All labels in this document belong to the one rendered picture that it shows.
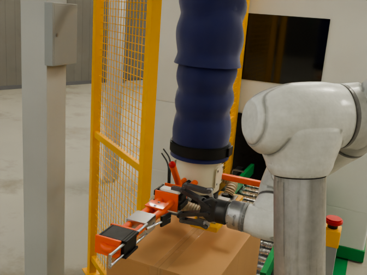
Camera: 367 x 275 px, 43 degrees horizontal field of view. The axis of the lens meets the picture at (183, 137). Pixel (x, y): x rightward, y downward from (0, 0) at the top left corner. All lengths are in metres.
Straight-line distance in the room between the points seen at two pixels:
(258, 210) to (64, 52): 1.41
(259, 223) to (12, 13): 9.02
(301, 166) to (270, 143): 0.07
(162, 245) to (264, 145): 0.95
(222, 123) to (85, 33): 9.49
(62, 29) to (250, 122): 1.67
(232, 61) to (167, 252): 0.70
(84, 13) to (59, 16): 8.59
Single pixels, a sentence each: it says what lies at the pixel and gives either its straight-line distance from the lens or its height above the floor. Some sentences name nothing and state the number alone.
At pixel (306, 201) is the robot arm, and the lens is 0.91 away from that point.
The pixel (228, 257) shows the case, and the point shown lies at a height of 0.95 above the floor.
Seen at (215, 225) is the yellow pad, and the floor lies 1.07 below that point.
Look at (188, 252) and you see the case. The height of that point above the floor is 0.95.
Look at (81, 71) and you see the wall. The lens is 11.06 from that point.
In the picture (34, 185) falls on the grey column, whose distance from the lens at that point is 2.64.
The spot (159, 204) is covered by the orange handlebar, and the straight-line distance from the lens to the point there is 1.46.
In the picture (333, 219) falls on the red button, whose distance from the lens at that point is 1.93.
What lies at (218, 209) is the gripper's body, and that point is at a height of 1.20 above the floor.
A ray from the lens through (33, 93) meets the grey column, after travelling 2.51.
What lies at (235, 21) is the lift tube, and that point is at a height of 1.76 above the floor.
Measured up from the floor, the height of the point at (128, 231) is 1.21.
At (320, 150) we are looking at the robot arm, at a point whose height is 1.55.
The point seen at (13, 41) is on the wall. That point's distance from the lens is 10.13.
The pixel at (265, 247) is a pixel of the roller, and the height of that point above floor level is 0.53.
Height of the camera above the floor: 1.77
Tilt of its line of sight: 15 degrees down
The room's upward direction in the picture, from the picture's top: 4 degrees clockwise
